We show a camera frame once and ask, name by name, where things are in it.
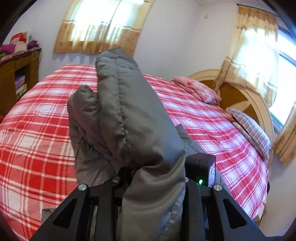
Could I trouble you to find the grey padded jacket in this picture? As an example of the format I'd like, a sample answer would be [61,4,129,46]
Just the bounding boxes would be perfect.
[67,48,199,240]

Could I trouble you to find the pile of clothes on cabinet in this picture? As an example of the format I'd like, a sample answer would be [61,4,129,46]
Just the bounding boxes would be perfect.
[1,32,41,62]

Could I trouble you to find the red plaid bed sheet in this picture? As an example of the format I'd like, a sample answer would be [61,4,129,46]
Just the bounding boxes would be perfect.
[1,64,268,240]

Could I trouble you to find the striped pillow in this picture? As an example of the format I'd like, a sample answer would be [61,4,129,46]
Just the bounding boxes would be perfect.
[226,108,271,161]

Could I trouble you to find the wooden headboard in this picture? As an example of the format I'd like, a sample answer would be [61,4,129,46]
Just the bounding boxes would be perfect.
[188,69,276,160]

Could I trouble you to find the pink floral pillow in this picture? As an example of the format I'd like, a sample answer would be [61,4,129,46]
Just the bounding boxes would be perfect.
[173,77,222,106]

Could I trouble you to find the brown wooden cabinet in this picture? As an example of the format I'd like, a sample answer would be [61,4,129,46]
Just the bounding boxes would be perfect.
[1,48,42,116]

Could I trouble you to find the beige lace curtain near headboard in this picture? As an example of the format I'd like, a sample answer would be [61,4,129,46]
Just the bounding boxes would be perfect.
[214,5,295,167]

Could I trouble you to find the beige curtain far window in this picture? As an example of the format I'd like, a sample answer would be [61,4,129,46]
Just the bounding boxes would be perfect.
[53,0,153,56]

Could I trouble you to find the black camera box green light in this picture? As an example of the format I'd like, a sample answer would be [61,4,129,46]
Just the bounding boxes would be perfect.
[185,153,216,186]

